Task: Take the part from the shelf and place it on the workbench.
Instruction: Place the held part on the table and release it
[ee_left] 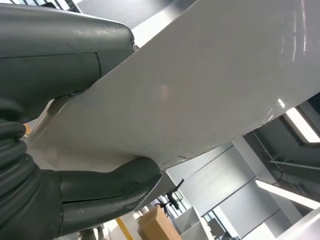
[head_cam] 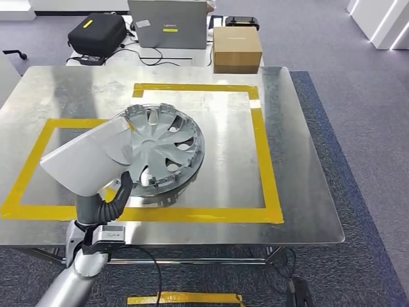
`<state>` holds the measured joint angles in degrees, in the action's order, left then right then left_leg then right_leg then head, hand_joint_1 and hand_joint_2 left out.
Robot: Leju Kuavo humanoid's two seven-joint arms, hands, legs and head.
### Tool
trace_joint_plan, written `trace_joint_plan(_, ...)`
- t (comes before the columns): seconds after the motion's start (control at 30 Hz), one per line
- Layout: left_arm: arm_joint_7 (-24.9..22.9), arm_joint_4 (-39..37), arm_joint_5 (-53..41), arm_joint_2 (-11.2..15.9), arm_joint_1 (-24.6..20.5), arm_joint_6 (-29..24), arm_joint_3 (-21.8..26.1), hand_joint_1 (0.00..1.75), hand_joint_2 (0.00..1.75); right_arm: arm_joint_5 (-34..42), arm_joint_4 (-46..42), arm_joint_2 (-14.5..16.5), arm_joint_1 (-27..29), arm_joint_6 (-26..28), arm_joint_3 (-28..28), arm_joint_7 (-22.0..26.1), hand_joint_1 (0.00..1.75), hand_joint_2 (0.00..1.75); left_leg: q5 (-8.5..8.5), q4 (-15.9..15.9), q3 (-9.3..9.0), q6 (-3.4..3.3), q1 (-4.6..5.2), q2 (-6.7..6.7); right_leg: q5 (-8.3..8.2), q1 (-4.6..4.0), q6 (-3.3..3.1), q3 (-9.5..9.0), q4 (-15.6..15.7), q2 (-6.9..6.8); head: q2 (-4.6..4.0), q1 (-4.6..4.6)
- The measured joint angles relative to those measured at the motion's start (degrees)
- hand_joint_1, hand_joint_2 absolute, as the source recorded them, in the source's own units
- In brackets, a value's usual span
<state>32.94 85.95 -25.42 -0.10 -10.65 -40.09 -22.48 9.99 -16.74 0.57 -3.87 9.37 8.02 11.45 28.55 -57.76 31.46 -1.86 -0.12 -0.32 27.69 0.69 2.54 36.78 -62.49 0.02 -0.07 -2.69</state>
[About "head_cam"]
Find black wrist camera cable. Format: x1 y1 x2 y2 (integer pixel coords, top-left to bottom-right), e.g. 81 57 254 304
109 244 162 307

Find black desk cable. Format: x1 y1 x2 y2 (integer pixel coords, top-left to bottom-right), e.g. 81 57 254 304
110 40 183 67

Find white chair back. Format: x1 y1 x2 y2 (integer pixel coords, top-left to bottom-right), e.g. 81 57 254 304
0 52 21 109

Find yellow workbench tape marking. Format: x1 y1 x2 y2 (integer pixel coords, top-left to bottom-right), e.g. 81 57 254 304
0 83 284 224

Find white curved plastic part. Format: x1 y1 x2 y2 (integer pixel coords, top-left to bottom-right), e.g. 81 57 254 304
39 116 133 198

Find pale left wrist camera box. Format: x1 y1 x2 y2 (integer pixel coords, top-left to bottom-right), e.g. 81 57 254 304
96 224 126 246

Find white wall panels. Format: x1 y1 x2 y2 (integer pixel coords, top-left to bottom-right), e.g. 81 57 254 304
346 0 409 51

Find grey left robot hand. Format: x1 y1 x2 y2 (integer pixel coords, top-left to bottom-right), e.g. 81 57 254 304
75 170 134 226

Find black chair leg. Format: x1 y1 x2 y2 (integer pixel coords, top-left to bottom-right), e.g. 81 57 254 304
2 50 28 61

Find black floor cable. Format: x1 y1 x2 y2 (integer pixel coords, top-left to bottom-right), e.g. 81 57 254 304
249 248 297 295

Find brown cardboard box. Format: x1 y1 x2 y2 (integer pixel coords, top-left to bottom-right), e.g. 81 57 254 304
213 26 263 75

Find white desk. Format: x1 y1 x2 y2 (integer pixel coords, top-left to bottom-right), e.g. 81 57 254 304
66 15 266 68

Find black handheld controller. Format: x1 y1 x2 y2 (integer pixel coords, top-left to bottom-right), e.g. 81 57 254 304
225 16 260 31

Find grey laptop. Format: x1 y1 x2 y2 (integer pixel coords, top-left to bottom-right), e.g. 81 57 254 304
128 0 208 49

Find silver wheel hubcap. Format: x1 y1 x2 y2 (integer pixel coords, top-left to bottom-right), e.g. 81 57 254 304
113 102 205 200

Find stainless steel workbench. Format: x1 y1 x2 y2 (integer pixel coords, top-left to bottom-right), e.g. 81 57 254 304
0 65 346 267

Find black carry case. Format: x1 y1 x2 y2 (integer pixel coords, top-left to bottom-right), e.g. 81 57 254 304
67 12 128 58

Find small black device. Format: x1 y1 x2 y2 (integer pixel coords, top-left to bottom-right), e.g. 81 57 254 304
79 54 106 66

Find yellow floor tape outline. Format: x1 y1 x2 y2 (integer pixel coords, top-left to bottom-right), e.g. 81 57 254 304
126 291 245 307

